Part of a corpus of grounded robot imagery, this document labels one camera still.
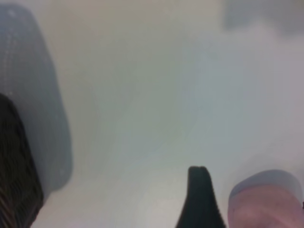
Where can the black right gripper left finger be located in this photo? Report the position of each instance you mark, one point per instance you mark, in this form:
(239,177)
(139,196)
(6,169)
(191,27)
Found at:
(200,204)

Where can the pink peach with green leaf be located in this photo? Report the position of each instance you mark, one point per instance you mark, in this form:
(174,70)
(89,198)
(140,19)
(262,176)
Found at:
(261,210)

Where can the dark brown wicker basket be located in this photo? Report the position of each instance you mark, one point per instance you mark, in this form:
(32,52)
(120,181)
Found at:
(14,166)

